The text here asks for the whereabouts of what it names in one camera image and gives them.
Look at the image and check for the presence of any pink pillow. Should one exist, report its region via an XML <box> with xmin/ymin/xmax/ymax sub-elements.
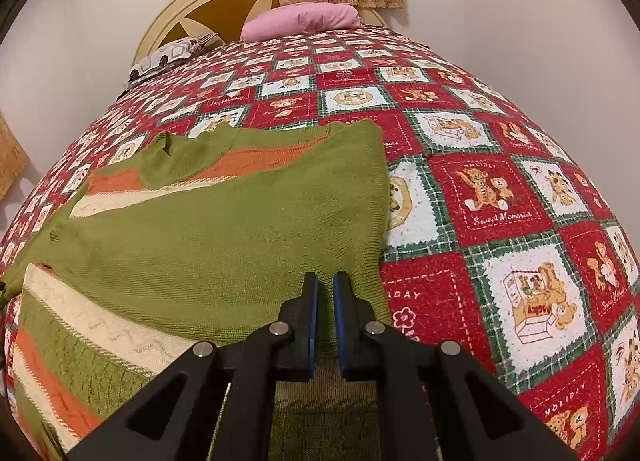
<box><xmin>240</xmin><ymin>1</ymin><xmax>362</xmax><ymax>42</ymax></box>

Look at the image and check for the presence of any cream round headboard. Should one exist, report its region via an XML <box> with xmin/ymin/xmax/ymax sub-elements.
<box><xmin>132</xmin><ymin>0</ymin><xmax>386</xmax><ymax>72</ymax></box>

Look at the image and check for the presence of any red bear-print bedspread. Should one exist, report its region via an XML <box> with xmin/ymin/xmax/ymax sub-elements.
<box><xmin>0</xmin><ymin>26</ymin><xmax>640</xmax><ymax>461</ymax></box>

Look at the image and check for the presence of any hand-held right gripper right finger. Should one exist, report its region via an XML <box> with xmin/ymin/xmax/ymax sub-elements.
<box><xmin>332</xmin><ymin>271</ymin><xmax>581</xmax><ymax>461</ymax></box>

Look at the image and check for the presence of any green striped knit sweater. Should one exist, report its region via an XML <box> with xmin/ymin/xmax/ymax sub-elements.
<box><xmin>0</xmin><ymin>118</ymin><xmax>393</xmax><ymax>461</ymax></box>

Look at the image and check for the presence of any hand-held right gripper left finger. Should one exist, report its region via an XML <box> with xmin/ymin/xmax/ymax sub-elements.
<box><xmin>67</xmin><ymin>272</ymin><xmax>321</xmax><ymax>461</ymax></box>

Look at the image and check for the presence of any tan patterned window curtain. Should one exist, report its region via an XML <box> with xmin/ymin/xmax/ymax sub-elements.
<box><xmin>0</xmin><ymin>111</ymin><xmax>30</xmax><ymax>202</ymax></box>

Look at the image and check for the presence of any car-print pillow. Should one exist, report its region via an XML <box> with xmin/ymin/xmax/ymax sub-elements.
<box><xmin>124</xmin><ymin>34</ymin><xmax>226</xmax><ymax>89</ymax></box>

